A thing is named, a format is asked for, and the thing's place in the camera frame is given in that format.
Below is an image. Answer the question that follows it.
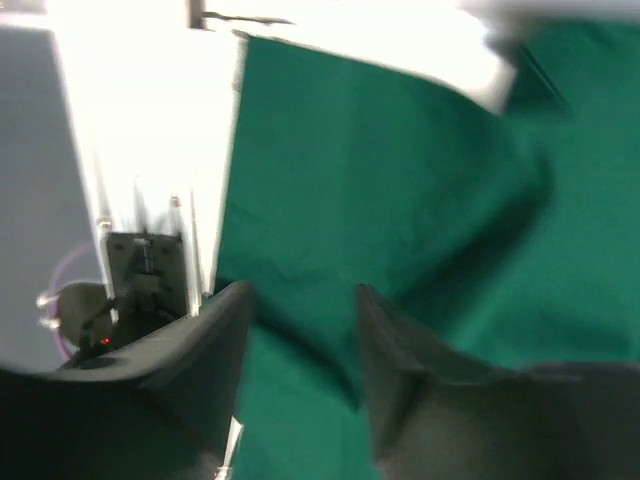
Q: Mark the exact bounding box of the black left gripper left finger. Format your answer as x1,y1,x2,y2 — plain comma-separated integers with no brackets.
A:
1,282,253,479

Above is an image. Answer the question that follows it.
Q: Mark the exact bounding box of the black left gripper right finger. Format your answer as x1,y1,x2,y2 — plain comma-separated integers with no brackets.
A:
357,285,639,479

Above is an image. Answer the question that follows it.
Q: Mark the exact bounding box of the green surgical drape cloth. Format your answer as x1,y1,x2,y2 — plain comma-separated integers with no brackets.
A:
217,20,639,479

